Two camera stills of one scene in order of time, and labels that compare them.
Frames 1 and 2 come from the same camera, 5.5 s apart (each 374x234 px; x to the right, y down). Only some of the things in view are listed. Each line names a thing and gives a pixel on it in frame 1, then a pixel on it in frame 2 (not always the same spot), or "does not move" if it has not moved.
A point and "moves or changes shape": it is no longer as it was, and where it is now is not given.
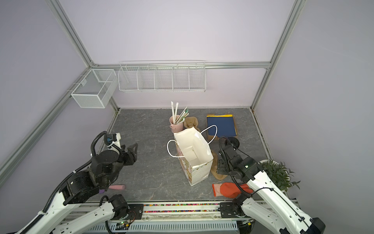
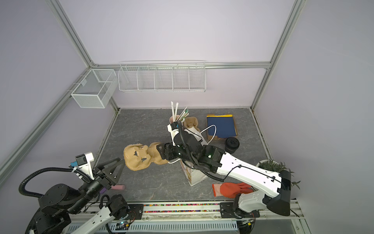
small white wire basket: x=96 y=88 does not move
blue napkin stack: x=221 y=125 does not move
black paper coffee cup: x=234 y=141 does not move
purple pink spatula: x=116 y=186 does not move
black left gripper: x=131 y=156 -> x=111 y=179
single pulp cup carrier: x=215 y=166 moves or changes shape
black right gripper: x=221 y=168 -> x=169 y=149
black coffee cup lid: x=234 y=141 does not move
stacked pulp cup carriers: x=190 y=122 does not move
